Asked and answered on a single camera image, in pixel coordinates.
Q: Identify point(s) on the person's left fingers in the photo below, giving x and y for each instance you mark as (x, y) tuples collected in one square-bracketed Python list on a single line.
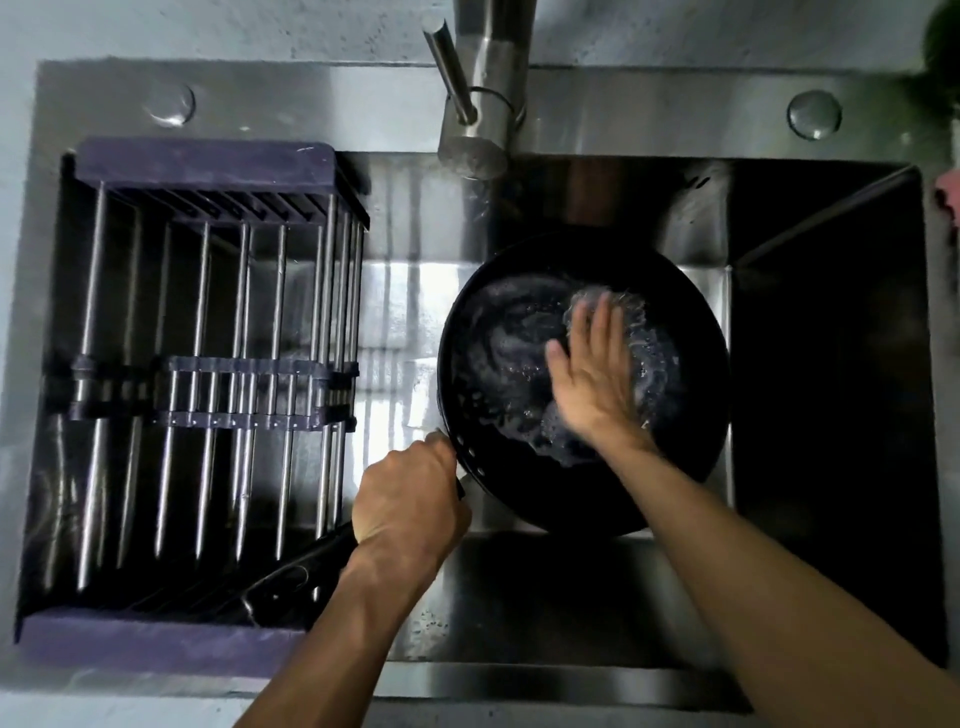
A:
[(435, 444)]

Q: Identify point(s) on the person's right thumb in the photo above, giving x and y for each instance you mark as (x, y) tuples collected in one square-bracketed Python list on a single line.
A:
[(561, 366)]

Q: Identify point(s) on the stainless steel kitchen sink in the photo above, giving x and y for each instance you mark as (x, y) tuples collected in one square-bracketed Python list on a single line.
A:
[(825, 375)]

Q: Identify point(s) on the pink cloth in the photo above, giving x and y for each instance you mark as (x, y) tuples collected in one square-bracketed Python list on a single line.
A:
[(949, 196)]

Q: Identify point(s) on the stainless steel faucet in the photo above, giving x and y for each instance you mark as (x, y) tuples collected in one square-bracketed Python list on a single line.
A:
[(491, 67)]

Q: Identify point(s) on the round steel sink cap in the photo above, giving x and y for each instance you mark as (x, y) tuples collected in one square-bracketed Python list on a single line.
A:
[(171, 104), (814, 115)]

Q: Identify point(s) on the person's left forearm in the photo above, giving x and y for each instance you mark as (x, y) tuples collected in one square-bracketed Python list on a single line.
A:
[(337, 645)]

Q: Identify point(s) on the person's right forearm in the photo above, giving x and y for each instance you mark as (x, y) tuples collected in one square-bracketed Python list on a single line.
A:
[(765, 592)]

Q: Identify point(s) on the dark green object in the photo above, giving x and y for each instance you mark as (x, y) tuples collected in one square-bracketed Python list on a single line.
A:
[(941, 52)]

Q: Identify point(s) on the grey scouring pad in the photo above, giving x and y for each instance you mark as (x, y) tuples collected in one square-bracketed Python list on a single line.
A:
[(626, 311)]

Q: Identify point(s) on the black frying pan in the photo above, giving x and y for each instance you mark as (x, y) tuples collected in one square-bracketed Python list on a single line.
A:
[(495, 337)]

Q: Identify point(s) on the person's right hand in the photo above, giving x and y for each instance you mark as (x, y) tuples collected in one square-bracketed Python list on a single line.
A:
[(600, 390)]

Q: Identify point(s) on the person's left hand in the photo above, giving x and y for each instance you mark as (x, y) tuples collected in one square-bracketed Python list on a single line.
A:
[(405, 502)]

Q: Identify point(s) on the purple and steel dish rack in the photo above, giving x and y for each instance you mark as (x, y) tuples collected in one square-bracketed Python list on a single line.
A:
[(202, 169)]

